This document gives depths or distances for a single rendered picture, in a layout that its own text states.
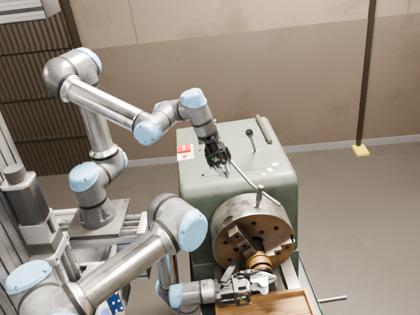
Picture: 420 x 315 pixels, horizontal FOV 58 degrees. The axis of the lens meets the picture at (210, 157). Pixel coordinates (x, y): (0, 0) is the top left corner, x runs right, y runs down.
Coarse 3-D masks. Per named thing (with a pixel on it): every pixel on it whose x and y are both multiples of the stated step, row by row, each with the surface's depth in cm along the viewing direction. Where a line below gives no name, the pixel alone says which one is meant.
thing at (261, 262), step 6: (258, 252) 135; (252, 258) 132; (258, 258) 131; (264, 258) 132; (270, 258) 134; (246, 264) 134; (252, 264) 131; (258, 264) 130; (264, 264) 130; (270, 264) 131; (258, 270) 128; (264, 270) 128; (270, 270) 129
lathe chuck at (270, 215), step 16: (224, 208) 143; (240, 208) 138; (256, 208) 137; (272, 208) 139; (240, 224) 136; (256, 224) 137; (272, 224) 138; (288, 224) 138; (224, 240) 139; (256, 240) 150; (224, 256) 144; (240, 256) 144; (288, 256) 147
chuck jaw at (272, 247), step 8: (264, 240) 141; (272, 240) 140; (280, 240) 140; (288, 240) 139; (264, 248) 138; (272, 248) 137; (280, 248) 136; (288, 248) 139; (272, 256) 135; (280, 256) 138
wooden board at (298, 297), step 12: (300, 288) 145; (252, 300) 144; (264, 300) 144; (276, 300) 144; (288, 300) 143; (300, 300) 142; (216, 312) 140; (228, 312) 141; (240, 312) 141; (252, 312) 140; (264, 312) 140; (276, 312) 139; (288, 312) 138; (300, 312) 138; (312, 312) 135
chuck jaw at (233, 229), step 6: (228, 222) 137; (234, 222) 136; (228, 228) 137; (234, 228) 134; (240, 228) 136; (234, 234) 133; (240, 234) 133; (246, 234) 138; (234, 240) 134; (240, 240) 135; (246, 240) 134; (252, 240) 139; (240, 246) 133; (246, 246) 134; (252, 246) 135; (246, 252) 133; (252, 252) 133
